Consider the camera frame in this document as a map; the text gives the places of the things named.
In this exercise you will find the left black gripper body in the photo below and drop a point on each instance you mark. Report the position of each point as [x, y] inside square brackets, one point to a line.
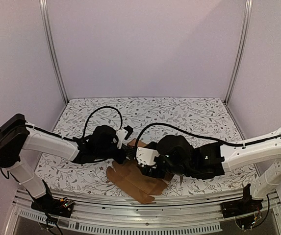
[104, 153]

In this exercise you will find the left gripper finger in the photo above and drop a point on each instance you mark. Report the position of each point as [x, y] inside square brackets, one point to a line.
[129, 148]
[130, 155]

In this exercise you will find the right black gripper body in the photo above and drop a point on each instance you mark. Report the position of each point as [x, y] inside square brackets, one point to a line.
[150, 170]

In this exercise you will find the brown cardboard box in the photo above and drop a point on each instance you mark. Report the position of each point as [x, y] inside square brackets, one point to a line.
[130, 180]

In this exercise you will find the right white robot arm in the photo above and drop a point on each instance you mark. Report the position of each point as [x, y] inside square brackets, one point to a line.
[175, 155]

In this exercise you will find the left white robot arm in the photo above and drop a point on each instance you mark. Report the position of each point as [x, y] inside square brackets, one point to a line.
[17, 135]

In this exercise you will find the floral patterned table mat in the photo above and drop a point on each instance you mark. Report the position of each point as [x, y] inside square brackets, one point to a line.
[150, 118]

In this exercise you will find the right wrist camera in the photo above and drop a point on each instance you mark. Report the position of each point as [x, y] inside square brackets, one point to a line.
[146, 157]

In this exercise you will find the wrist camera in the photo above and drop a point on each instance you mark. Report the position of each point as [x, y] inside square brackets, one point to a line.
[123, 134]
[146, 157]

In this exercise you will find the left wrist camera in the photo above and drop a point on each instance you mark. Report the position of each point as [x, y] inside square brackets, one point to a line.
[123, 134]

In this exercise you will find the front aluminium rail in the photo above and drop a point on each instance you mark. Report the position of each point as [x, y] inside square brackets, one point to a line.
[110, 215]

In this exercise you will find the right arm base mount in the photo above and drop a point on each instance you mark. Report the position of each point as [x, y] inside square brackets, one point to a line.
[241, 206]

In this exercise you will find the left aluminium frame post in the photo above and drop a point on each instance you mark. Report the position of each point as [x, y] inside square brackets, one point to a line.
[52, 52]

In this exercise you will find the aluminium frame post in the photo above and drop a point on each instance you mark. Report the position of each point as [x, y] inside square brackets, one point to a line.
[240, 50]
[52, 52]

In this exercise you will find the right aluminium frame post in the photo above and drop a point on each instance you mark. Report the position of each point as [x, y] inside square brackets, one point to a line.
[240, 50]

